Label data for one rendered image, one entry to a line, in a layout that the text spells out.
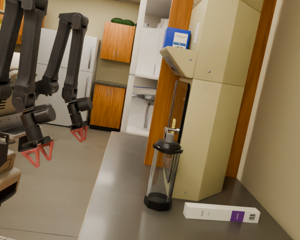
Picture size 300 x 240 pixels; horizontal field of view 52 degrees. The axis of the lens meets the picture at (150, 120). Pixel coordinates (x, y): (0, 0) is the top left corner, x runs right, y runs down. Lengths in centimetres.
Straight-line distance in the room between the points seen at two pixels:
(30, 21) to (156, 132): 76
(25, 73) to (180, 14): 75
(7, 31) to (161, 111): 75
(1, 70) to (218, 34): 81
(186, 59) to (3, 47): 68
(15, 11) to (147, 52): 146
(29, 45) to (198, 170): 79
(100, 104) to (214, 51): 517
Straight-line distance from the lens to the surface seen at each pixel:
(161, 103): 151
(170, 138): 107
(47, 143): 131
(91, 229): 96
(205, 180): 126
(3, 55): 128
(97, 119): 627
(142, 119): 253
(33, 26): 123
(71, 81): 162
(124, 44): 636
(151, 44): 252
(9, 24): 128
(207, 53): 116
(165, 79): 150
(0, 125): 150
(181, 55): 114
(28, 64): 123
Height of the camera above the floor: 142
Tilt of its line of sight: 10 degrees down
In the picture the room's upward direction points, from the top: 10 degrees clockwise
